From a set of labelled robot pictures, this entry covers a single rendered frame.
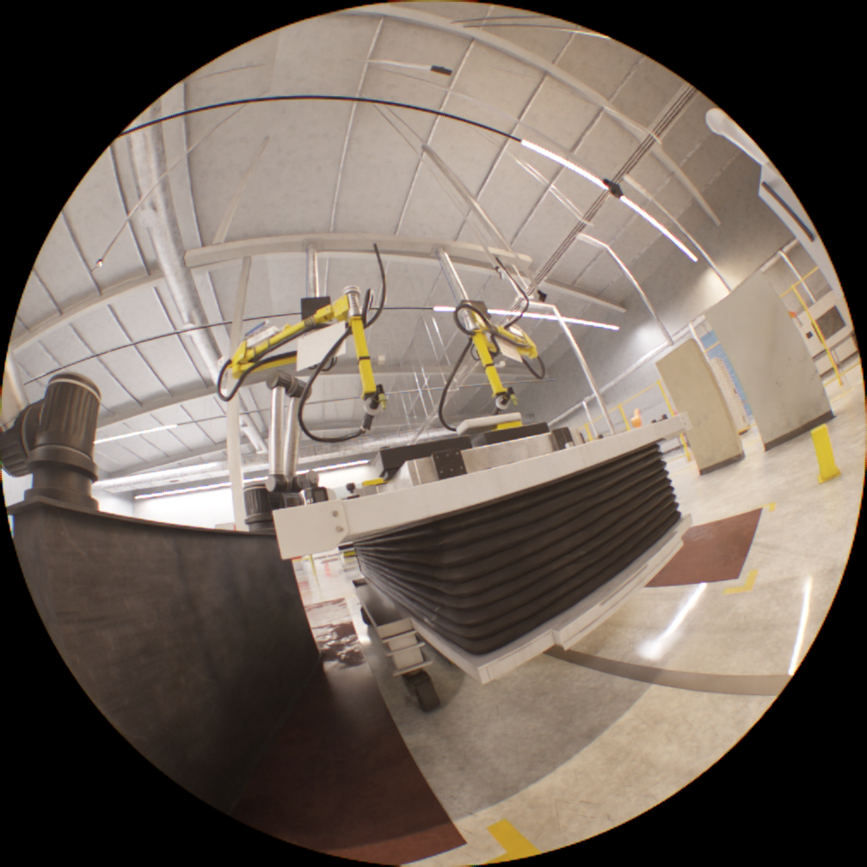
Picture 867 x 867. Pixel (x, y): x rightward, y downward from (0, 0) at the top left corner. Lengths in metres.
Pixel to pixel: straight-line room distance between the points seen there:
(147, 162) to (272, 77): 3.72
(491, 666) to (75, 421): 1.14
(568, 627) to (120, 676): 1.06
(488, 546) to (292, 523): 0.41
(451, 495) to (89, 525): 0.88
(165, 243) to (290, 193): 4.10
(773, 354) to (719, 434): 1.45
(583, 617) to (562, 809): 0.51
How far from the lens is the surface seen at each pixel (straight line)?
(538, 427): 1.65
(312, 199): 10.57
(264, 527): 2.06
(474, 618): 0.69
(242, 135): 10.02
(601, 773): 0.93
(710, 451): 5.17
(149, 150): 7.89
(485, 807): 0.93
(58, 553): 0.83
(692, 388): 5.14
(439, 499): 0.61
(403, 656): 1.24
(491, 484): 0.66
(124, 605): 0.94
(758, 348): 4.86
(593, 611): 0.83
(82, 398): 0.98
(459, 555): 0.66
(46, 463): 0.91
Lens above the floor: 0.76
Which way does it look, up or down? 16 degrees up
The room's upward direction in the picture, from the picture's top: 16 degrees counter-clockwise
